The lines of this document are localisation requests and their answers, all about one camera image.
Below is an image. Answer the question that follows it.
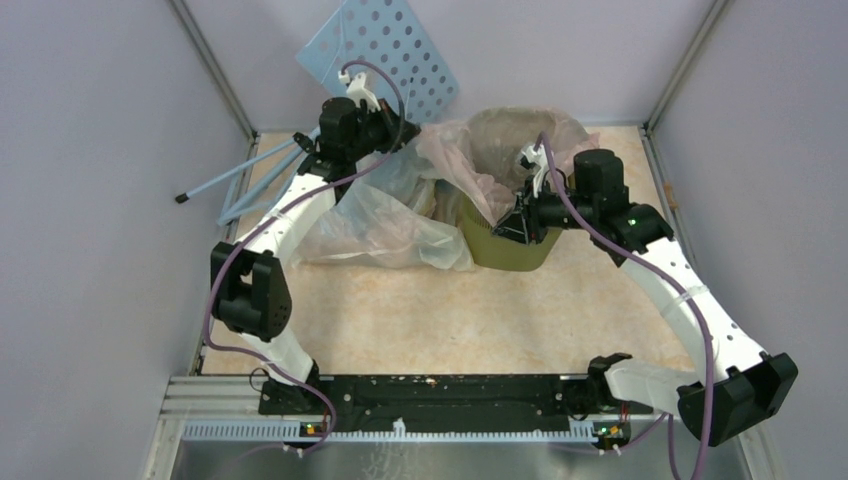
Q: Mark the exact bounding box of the light blue tripod stand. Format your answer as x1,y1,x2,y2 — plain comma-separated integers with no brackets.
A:
173,127,319,226

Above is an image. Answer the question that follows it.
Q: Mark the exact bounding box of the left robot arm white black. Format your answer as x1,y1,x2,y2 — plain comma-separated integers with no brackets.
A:
204,60,420,414

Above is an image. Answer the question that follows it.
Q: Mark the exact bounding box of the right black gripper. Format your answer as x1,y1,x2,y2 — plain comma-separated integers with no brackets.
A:
490,176,595,246

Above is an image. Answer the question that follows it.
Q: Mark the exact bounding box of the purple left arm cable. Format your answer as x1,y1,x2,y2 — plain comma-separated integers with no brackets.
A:
201,59,407,458

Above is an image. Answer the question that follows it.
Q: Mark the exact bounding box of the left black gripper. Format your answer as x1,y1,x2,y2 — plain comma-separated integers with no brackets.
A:
347,98,421,162

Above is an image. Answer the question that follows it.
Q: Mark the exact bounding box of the pink plastic trash bag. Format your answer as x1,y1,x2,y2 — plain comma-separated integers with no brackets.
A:
415,106,600,226

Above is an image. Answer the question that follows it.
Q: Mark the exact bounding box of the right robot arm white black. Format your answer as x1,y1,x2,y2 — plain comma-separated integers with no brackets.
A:
494,144,798,447

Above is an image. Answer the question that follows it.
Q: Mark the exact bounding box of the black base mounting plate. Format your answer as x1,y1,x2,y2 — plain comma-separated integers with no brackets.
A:
258,374,650,433

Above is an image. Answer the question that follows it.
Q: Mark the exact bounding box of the white slotted cable duct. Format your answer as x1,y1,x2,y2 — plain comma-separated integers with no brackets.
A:
182,419,597,443

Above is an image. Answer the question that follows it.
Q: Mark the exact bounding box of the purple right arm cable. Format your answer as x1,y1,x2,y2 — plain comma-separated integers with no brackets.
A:
535,131,718,480

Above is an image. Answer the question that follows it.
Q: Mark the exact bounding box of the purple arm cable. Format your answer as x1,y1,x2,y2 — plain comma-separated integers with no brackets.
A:
535,131,718,480
201,59,407,458

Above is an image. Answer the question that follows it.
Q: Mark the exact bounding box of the olive green mesh trash bin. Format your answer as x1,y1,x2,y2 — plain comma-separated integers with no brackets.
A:
458,196,562,272

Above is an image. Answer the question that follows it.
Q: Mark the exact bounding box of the large clear yellow-rimmed plastic bag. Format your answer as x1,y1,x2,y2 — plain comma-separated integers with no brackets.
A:
292,142,474,272

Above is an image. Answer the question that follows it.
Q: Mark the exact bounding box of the light blue perforated board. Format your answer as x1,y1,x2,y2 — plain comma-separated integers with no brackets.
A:
296,0,459,123

